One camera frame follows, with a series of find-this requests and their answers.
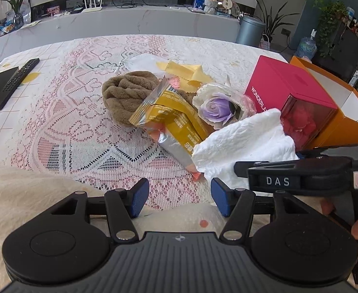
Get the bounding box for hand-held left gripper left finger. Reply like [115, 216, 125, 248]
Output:
[49, 178, 150, 242]

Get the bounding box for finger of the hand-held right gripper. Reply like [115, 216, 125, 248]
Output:
[234, 156, 353, 176]

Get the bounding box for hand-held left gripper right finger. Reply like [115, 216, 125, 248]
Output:
[211, 178, 312, 242]

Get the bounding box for white tissue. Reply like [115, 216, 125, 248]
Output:
[192, 108, 300, 190]

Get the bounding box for orange cardboard box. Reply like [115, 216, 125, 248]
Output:
[289, 55, 358, 150]

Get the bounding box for purple artificial rose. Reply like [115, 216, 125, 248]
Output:
[193, 82, 256, 130]

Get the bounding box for yellow snack packet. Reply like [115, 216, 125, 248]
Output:
[128, 76, 213, 181]

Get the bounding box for brown plush towel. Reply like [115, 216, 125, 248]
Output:
[102, 71, 161, 126]

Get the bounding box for pink gift box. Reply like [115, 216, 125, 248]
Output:
[244, 55, 338, 151]

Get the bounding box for white pink lace tablecloth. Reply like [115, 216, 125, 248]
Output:
[0, 34, 289, 211]

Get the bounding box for yellow zigzag-edged cloth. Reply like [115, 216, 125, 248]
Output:
[156, 61, 211, 94]

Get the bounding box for white plastic bag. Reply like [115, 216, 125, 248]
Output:
[126, 53, 167, 77]

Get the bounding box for grey round trash can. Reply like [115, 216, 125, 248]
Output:
[235, 15, 266, 48]

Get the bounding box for blue water jug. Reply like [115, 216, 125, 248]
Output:
[296, 29, 317, 60]

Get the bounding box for black cabinet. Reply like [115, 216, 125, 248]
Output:
[319, 18, 358, 78]

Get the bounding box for long-leaved potted plant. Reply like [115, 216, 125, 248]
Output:
[254, 0, 300, 51]

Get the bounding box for white figurine ornament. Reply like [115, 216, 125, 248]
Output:
[219, 0, 241, 17]

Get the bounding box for green ivy plant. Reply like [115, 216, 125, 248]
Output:
[313, 0, 349, 57]

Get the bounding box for black remote control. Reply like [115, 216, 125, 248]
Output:
[0, 58, 41, 110]

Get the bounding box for white marble tv console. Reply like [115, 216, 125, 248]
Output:
[0, 4, 241, 68]

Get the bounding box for black flat set-top box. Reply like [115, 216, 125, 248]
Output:
[0, 66, 19, 98]

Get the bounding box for white wifi router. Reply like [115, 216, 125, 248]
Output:
[81, 0, 106, 13]

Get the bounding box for plant in glass vase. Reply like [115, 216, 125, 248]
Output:
[0, 0, 34, 29]

